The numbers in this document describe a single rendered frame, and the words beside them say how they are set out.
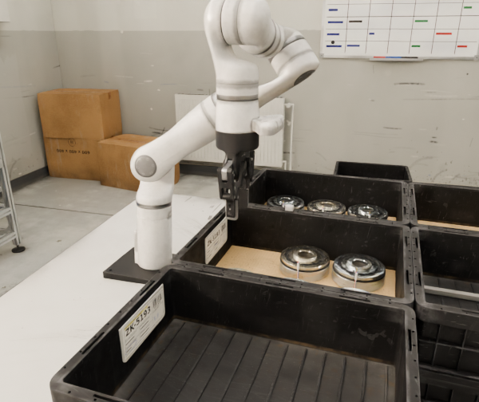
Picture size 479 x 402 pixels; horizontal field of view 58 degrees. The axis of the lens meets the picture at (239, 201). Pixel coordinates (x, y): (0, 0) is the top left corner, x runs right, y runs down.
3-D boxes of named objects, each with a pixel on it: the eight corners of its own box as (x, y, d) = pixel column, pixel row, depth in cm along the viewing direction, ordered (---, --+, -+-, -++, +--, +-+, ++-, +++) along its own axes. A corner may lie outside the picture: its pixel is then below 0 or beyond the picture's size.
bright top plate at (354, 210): (348, 218, 111) (348, 216, 111) (347, 204, 120) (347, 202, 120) (389, 222, 109) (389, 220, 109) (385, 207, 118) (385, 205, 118)
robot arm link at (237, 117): (273, 137, 68) (274, 97, 66) (207, 132, 72) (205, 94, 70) (286, 126, 76) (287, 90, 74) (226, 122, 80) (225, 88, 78)
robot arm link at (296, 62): (324, 70, 100) (235, 132, 107) (302, 36, 101) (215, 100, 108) (320, 61, 91) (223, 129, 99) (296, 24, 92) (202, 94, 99)
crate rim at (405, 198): (227, 211, 102) (227, 202, 102) (263, 175, 129) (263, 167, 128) (408, 235, 90) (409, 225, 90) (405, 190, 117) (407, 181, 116)
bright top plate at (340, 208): (303, 212, 115) (303, 210, 115) (311, 199, 124) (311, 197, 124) (342, 217, 112) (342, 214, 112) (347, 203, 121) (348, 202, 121)
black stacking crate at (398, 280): (172, 320, 79) (168, 265, 75) (228, 249, 106) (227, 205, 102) (402, 370, 68) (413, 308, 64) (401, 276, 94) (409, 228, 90)
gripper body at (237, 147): (225, 119, 79) (225, 168, 83) (207, 128, 72) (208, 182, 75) (265, 121, 77) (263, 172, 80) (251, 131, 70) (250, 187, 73)
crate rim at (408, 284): (168, 274, 76) (167, 262, 75) (227, 211, 102) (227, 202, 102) (413, 319, 64) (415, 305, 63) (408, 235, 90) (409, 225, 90)
